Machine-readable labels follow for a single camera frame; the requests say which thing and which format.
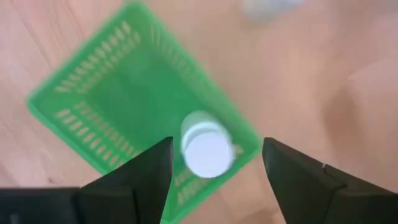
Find white pill bottle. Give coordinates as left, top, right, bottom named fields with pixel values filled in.
left=241, top=0, right=307, bottom=20
left=180, top=110, right=237, bottom=179

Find green plastic basket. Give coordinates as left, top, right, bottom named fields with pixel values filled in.
left=26, top=1, right=262, bottom=224

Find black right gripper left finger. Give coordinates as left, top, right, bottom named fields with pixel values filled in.
left=74, top=136, right=174, bottom=224

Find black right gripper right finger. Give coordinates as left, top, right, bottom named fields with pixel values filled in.
left=262, top=136, right=398, bottom=224

